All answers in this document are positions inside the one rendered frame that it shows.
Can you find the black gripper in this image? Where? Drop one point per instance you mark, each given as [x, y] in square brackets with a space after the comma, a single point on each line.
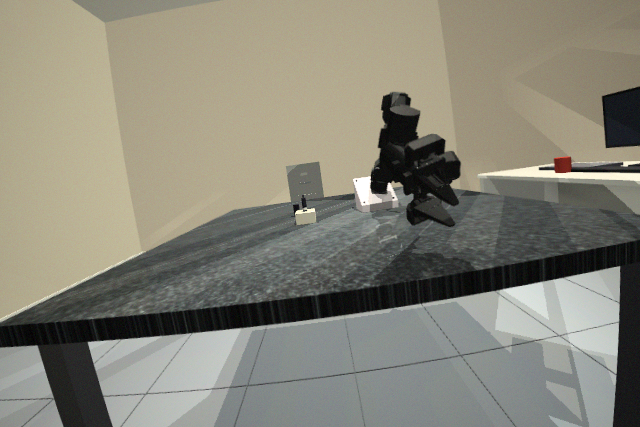
[420, 172]

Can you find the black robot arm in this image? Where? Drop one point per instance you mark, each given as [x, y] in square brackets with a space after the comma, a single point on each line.
[400, 128]

